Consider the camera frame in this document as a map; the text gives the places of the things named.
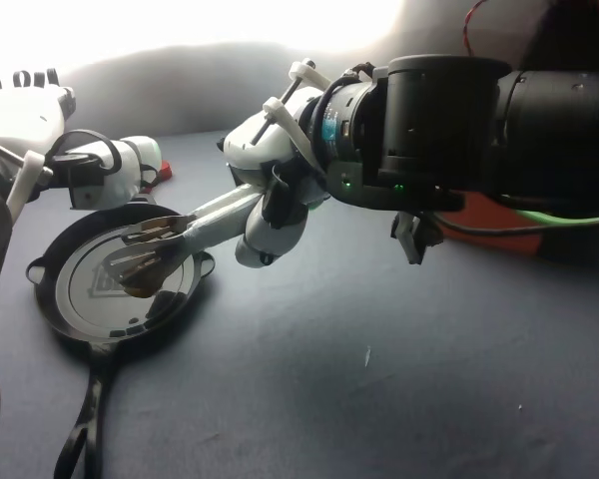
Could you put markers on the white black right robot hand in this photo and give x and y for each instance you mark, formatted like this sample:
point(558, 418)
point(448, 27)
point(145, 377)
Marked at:
point(252, 144)

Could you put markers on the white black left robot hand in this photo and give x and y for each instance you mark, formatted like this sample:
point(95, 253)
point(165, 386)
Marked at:
point(25, 110)

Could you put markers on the taped metal slotted tongs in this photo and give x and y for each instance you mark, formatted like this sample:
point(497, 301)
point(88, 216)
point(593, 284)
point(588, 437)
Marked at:
point(214, 224)

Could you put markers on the brown toy meat chunk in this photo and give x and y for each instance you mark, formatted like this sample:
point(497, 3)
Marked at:
point(145, 288)

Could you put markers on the black cast iron skillet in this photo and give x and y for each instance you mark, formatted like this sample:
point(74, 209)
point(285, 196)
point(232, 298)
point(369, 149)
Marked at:
point(95, 312)

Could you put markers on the red star block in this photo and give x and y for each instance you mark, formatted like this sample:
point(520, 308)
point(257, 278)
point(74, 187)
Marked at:
point(166, 169)

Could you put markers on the orange box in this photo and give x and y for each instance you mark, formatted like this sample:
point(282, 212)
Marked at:
point(489, 244)

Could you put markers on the grey table cloth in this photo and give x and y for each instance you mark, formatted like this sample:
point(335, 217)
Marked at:
point(329, 399)

